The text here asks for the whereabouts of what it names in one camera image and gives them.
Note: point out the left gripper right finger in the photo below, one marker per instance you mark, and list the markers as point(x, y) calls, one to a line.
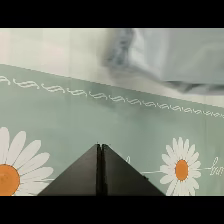
point(126, 178)

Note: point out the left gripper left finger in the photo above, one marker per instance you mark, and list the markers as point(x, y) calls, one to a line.
point(78, 176)

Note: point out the light blue shirt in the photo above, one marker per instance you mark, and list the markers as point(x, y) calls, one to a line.
point(186, 56)

